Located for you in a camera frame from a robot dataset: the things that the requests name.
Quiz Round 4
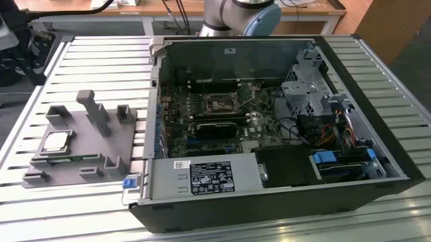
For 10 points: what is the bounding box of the green motherboard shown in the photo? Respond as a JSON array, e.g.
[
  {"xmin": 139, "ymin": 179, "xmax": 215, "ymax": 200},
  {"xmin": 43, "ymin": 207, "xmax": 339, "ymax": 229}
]
[{"xmin": 158, "ymin": 81, "xmax": 304, "ymax": 160}]

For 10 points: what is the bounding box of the grey parts rack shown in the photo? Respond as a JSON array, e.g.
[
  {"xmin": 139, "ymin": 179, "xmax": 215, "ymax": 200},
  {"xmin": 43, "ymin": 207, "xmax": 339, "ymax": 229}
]
[{"xmin": 21, "ymin": 89, "xmax": 140, "ymax": 189}]

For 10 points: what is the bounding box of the silver chipset heatsink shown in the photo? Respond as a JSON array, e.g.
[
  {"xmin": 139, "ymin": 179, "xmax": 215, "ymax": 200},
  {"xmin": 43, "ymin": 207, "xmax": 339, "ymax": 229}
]
[{"xmin": 242, "ymin": 140, "xmax": 260, "ymax": 153}]

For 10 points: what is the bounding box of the red yellow wire bundle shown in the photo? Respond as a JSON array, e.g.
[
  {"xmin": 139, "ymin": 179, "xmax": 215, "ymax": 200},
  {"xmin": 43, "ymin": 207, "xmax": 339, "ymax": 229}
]
[{"xmin": 319, "ymin": 107, "xmax": 356, "ymax": 147}]

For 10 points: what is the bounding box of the black open PC case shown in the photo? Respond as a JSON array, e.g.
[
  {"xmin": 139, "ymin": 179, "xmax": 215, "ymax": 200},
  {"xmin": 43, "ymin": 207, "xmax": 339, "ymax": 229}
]
[{"xmin": 119, "ymin": 34, "xmax": 427, "ymax": 234}]

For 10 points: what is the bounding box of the hard disk in blue carrier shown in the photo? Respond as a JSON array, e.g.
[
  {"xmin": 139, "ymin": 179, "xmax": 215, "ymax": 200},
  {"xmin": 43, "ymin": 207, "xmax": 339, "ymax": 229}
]
[{"xmin": 310, "ymin": 148, "xmax": 372, "ymax": 177}]

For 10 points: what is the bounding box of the brown wooden cabinet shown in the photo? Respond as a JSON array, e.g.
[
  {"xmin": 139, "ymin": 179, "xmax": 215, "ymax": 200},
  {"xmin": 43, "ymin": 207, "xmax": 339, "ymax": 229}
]
[{"xmin": 348, "ymin": 0, "xmax": 431, "ymax": 67}]

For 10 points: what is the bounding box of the blue case latch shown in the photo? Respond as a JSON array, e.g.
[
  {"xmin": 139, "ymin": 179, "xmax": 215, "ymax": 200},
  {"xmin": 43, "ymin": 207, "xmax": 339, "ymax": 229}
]
[{"xmin": 123, "ymin": 177, "xmax": 140, "ymax": 190}]

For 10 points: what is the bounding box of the thick black hose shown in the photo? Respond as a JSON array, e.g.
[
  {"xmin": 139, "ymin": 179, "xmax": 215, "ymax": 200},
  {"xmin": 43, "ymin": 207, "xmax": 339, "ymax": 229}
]
[{"xmin": 19, "ymin": 0, "xmax": 118, "ymax": 22}]

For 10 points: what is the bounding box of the black graphics card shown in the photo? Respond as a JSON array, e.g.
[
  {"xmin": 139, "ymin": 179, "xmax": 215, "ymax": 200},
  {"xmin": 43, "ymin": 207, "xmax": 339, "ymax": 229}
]
[{"xmin": 194, "ymin": 122, "xmax": 239, "ymax": 141}]

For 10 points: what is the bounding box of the black RAM slot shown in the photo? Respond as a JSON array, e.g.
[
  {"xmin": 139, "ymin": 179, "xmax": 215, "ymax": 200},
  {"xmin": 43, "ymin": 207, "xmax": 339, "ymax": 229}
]
[
  {"xmin": 194, "ymin": 117, "xmax": 252, "ymax": 126},
  {"xmin": 192, "ymin": 113, "xmax": 252, "ymax": 121}
]

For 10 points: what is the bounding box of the black wire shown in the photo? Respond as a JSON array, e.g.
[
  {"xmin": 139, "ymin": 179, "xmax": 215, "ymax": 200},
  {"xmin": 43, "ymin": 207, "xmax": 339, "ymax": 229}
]
[{"xmin": 272, "ymin": 88, "xmax": 306, "ymax": 143}]

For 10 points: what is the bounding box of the silver CPU green board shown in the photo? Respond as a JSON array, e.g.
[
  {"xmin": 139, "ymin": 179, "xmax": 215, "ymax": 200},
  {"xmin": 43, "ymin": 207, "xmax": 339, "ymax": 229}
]
[{"xmin": 43, "ymin": 131, "xmax": 75, "ymax": 152}]

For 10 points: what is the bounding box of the grey metal power supply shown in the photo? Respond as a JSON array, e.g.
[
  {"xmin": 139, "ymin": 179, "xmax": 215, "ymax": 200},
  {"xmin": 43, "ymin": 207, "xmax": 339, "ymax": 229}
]
[{"xmin": 143, "ymin": 156, "xmax": 267, "ymax": 203}]

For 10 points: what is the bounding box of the grey metal disk bay cage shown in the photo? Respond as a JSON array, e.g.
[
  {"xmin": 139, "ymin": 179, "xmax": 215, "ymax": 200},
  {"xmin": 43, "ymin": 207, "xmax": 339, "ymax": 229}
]
[{"xmin": 279, "ymin": 48, "xmax": 338, "ymax": 119}]

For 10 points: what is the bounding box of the wooden desk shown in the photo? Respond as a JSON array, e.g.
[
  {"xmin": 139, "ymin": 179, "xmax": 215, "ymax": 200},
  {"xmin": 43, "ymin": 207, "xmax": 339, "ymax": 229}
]
[{"xmin": 25, "ymin": 0, "xmax": 347, "ymax": 36}]

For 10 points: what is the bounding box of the black plastic shroud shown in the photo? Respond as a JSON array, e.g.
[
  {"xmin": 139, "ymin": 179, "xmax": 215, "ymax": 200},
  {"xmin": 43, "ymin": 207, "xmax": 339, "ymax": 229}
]
[{"xmin": 251, "ymin": 145, "xmax": 324, "ymax": 189}]

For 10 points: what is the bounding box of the CPU socket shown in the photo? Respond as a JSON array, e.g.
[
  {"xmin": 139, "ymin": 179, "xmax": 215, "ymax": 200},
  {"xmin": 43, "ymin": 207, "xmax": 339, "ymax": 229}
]
[{"xmin": 204, "ymin": 93, "xmax": 242, "ymax": 114}]

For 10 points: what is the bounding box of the thin metal locking lever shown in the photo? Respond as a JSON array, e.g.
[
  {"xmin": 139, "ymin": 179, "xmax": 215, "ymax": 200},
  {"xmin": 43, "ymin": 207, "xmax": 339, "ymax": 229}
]
[{"xmin": 239, "ymin": 94, "xmax": 256, "ymax": 109}]

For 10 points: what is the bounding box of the green RAM stick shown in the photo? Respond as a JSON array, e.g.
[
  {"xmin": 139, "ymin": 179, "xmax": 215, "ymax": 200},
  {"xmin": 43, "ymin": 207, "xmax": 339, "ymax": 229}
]
[{"xmin": 50, "ymin": 155, "xmax": 104, "ymax": 162}]

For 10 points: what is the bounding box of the black equipment stand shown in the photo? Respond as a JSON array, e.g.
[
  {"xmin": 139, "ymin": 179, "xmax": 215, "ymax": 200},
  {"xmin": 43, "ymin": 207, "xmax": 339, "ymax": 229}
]
[{"xmin": 0, "ymin": 24, "xmax": 56, "ymax": 88}]

